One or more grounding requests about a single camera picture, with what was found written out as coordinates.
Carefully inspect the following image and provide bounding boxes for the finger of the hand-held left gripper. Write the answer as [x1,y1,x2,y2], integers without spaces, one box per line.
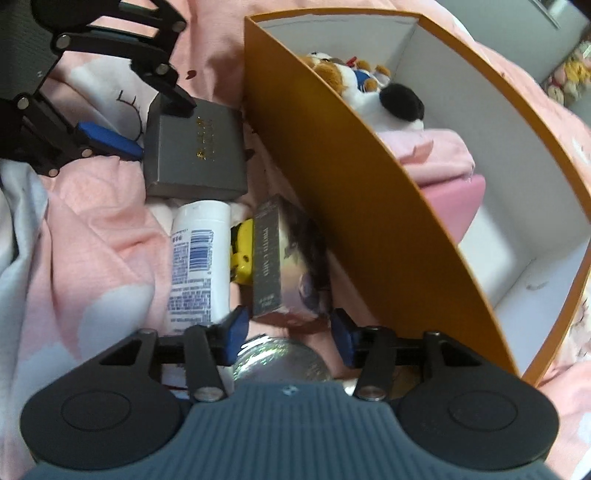
[0,92,144,178]
[34,0,197,118]

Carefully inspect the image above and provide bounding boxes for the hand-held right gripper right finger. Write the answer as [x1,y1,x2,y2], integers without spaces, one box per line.
[330,308,497,401]

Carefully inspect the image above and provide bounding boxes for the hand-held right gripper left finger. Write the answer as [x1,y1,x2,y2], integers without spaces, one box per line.
[95,305,250,402]

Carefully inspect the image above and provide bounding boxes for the round glitter compact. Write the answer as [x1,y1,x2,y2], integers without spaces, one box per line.
[229,336,334,384]

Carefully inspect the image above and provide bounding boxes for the yellow plastic toy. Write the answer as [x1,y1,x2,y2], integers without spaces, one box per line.
[229,218,256,284]

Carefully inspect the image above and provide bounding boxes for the dark photo card box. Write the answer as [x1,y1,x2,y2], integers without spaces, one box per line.
[250,194,334,329]

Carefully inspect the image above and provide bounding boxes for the small gold-printed gift box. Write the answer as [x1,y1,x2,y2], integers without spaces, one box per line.
[142,95,249,201]

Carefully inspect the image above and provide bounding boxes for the orange cardboard box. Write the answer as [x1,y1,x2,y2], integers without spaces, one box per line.
[243,11,591,388]

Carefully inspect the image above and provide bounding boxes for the pink rectangular case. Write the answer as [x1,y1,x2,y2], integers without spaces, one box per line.
[422,174,487,245]

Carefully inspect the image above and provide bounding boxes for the pink fabric pouch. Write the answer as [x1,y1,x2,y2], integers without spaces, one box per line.
[376,127,476,188]

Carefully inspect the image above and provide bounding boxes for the brown white dog plush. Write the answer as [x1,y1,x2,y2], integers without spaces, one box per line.
[302,52,426,132]

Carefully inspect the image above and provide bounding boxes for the white lotion tube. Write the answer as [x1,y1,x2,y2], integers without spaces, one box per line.
[166,200,232,337]

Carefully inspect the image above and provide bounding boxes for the pile of plush toys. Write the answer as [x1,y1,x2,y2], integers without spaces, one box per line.
[542,39,591,107]

